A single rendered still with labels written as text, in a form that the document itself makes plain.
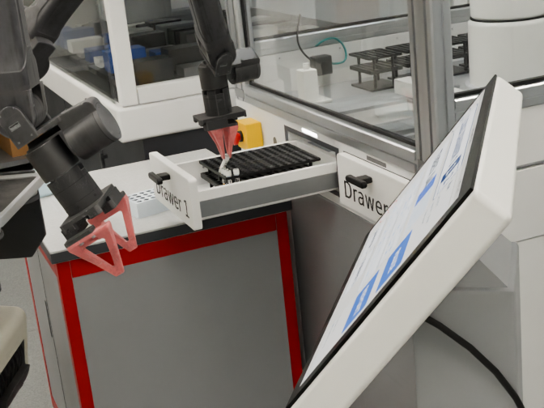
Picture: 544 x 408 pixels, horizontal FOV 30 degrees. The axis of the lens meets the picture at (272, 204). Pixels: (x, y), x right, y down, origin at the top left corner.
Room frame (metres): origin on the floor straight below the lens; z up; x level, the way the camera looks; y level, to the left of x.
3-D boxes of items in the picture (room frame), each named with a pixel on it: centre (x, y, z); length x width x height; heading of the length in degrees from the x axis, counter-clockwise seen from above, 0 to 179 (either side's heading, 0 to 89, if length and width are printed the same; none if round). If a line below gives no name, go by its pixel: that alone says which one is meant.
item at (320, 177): (2.16, 0.01, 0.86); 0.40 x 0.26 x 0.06; 111
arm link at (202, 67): (2.08, 0.09, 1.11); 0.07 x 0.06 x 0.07; 115
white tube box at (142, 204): (2.32, 0.29, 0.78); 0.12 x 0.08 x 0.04; 124
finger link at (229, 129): (2.07, 0.09, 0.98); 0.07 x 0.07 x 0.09; 18
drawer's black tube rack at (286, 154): (2.16, 0.02, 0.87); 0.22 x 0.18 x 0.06; 111
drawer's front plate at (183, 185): (2.09, 0.21, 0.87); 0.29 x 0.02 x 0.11; 21
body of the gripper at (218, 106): (2.07, 0.09, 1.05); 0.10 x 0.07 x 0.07; 108
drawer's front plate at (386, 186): (1.91, -0.21, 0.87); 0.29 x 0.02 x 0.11; 21
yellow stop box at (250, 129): (2.50, 0.04, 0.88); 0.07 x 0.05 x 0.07; 21
